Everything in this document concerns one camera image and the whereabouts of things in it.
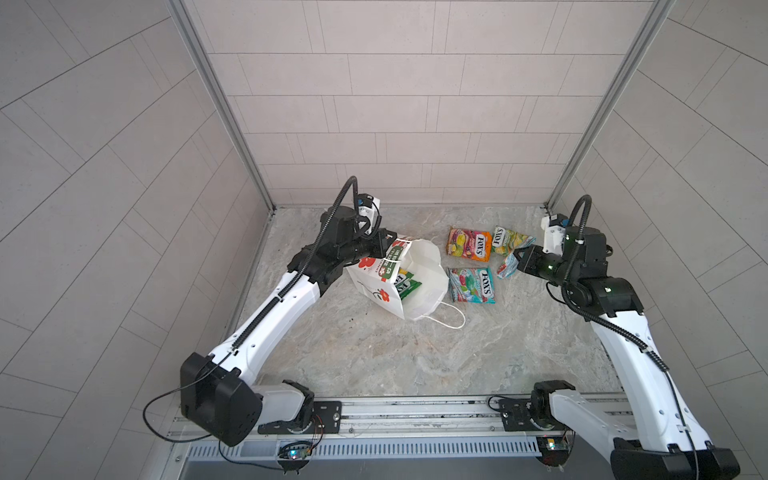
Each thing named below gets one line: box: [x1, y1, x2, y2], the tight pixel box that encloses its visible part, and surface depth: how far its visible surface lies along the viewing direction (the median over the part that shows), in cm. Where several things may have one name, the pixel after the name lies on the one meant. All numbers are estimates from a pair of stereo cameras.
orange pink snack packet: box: [446, 226, 493, 262], surface depth 104 cm
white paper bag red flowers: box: [346, 238, 465, 329], surface depth 82 cm
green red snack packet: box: [447, 266, 497, 304], surface depth 93 cm
